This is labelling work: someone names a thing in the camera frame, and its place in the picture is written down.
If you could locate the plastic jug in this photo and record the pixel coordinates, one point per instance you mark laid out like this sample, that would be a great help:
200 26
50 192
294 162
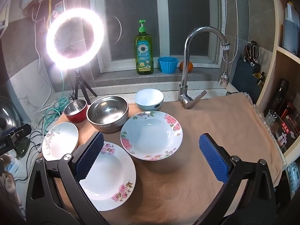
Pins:
290 32

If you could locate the window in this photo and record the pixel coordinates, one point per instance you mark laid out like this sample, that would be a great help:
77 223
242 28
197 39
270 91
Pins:
161 16

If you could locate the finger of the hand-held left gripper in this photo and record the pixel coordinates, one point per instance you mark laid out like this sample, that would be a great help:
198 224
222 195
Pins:
21 132

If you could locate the person's left hand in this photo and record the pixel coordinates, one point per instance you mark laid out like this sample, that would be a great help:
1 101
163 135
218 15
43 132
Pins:
13 187

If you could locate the green glass holder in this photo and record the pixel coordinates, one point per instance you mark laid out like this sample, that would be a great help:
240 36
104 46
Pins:
23 147

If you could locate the dark red box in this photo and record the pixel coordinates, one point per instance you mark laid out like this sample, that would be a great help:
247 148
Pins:
287 129

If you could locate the brown table mat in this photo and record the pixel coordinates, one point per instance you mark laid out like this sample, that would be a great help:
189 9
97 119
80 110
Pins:
187 180

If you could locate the clear drinking glass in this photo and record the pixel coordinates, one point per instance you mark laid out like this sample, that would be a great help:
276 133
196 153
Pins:
271 117

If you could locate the blue ribbed cup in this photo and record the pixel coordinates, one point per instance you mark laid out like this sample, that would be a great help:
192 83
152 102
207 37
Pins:
167 65

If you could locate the orange fruit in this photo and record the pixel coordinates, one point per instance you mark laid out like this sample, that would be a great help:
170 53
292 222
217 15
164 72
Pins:
190 66

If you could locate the steel pot lid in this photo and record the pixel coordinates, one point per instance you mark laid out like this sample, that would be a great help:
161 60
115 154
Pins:
9 114

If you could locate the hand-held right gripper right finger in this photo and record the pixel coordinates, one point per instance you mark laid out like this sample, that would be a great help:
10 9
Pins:
214 159

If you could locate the white plate pink rose print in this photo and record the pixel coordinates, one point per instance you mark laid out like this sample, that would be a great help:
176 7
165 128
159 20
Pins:
150 136

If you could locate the green dish soap bottle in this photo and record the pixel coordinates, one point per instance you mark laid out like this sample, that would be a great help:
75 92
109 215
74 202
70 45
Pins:
143 56

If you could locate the chrome faucet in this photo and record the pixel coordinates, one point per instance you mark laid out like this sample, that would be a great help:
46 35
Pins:
185 75

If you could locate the light blue ceramic bowl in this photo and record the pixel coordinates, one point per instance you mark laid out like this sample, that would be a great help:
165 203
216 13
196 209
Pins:
148 98

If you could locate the wooden shelf unit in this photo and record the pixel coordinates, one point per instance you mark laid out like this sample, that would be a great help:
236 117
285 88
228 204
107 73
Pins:
276 39

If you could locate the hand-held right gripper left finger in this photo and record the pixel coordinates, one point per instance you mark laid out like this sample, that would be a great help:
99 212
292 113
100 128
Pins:
90 154

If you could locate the dark blue knife block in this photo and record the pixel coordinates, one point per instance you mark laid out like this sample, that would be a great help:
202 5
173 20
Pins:
247 79

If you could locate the large stainless steel bowl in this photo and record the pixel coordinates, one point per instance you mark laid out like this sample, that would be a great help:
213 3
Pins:
107 112

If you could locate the white plate twig print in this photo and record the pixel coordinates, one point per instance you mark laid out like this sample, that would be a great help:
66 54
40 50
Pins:
61 143

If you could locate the red steel bowl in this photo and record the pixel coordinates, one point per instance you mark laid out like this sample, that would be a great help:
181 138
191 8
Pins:
75 117

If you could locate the dark bottle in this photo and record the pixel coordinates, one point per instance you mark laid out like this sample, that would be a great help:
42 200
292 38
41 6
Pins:
280 96

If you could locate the white plate pink blossom print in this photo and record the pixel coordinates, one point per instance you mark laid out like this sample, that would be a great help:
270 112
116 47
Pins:
107 175

